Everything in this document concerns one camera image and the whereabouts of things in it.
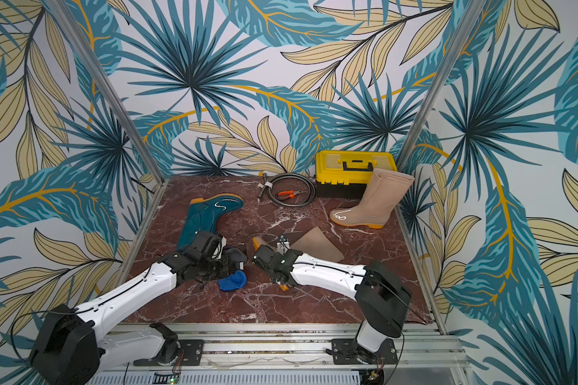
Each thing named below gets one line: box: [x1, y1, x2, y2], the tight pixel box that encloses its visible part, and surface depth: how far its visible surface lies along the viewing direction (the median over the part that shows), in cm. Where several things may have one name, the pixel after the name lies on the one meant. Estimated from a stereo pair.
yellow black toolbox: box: [315, 149, 398, 199], surface depth 105 cm
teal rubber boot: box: [176, 194, 245, 252], surface depth 105 cm
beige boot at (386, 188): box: [329, 167, 416, 230], surface depth 94 cm
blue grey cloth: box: [218, 269, 248, 292], surface depth 81 cm
